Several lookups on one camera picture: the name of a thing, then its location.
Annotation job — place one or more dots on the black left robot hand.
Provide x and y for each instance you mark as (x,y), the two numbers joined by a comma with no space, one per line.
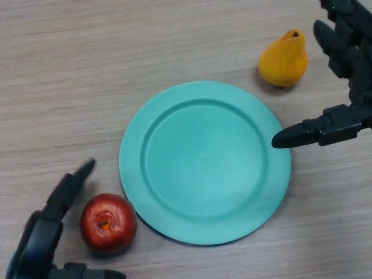
(36,244)

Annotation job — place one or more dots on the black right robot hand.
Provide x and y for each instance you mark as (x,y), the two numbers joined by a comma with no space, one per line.
(340,125)

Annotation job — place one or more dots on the red apple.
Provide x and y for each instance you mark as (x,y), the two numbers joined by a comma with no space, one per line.
(109,222)

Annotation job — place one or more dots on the green round plate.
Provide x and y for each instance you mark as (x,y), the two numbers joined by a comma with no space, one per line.
(205,162)

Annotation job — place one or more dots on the yellow pear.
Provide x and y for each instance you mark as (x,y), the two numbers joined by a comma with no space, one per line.
(283,61)

